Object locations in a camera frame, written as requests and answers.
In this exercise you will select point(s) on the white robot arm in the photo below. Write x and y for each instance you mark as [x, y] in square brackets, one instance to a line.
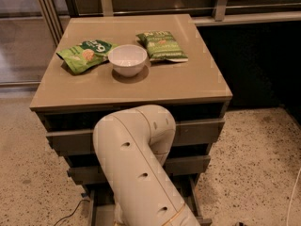
[132, 145]

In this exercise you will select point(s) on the grey top drawer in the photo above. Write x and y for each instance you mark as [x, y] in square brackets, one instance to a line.
[79, 142]

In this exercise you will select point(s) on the grey drawer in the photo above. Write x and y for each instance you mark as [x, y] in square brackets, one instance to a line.
[79, 142]
[101, 210]
[86, 170]

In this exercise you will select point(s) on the grey drawer cabinet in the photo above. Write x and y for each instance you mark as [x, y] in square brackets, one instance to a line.
[193, 90]

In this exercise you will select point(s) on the grey middle drawer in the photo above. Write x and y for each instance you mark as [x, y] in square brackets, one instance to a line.
[86, 170]

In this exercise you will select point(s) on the grey bottom drawer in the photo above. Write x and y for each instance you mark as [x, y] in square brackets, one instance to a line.
[101, 210]

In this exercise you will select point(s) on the white bowl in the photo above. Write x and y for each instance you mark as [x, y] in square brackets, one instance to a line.
[128, 60]

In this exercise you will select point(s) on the green chip bag right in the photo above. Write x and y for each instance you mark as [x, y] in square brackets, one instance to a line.
[161, 45]

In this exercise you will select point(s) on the green chip bag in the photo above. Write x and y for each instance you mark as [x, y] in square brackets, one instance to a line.
[79, 58]
[161, 45]

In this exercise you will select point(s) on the green chip bag left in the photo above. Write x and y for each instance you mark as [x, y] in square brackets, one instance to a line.
[79, 58]

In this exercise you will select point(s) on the metal railing frame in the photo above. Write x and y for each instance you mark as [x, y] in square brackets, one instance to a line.
[204, 12]

